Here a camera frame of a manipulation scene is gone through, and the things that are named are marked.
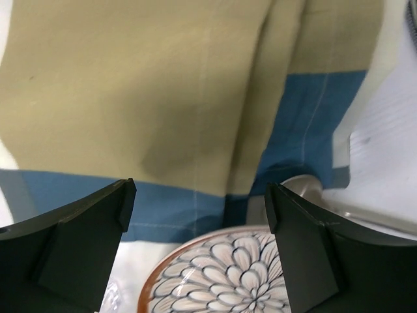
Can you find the silver spoon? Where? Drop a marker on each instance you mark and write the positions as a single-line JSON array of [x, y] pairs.
[[311, 189]]

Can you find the blue beige checked placemat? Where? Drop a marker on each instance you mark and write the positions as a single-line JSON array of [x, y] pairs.
[[202, 103]]

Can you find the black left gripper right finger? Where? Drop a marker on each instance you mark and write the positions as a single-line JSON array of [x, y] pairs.
[[331, 264]]

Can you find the clear drinking glass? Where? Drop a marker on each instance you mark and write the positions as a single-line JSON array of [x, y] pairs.
[[112, 299]]

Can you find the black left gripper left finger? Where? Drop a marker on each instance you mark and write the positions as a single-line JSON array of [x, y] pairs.
[[61, 261]]

